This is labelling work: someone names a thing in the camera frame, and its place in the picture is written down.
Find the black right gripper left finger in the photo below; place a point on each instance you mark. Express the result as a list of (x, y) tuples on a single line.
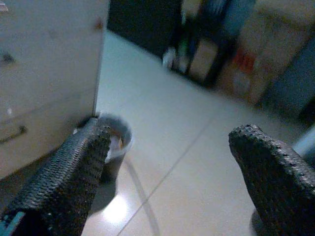
[(61, 177)]

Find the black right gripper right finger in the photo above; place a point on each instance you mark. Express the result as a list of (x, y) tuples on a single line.
[(275, 182)]

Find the grey waste bin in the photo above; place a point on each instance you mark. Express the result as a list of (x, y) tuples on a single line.
[(123, 137)]

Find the white drawer cabinet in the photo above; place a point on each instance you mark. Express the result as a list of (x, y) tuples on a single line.
[(49, 73)]

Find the brown cardboard box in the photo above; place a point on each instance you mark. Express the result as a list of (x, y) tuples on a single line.
[(265, 49)]

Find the black shelf rack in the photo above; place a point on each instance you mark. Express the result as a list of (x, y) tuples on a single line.
[(194, 49)]

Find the black cabinet panel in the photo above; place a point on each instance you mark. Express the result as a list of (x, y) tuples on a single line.
[(142, 24)]

